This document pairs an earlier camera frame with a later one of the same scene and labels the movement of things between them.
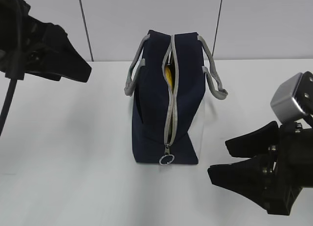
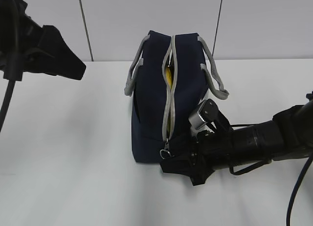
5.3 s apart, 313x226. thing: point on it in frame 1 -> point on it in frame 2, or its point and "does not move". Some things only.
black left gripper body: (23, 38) does not move
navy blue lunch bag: (162, 117) does not move
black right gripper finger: (263, 141) -> (183, 145)
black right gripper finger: (256, 179) -> (183, 164)
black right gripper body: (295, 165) -> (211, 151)
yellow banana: (168, 74) does not move
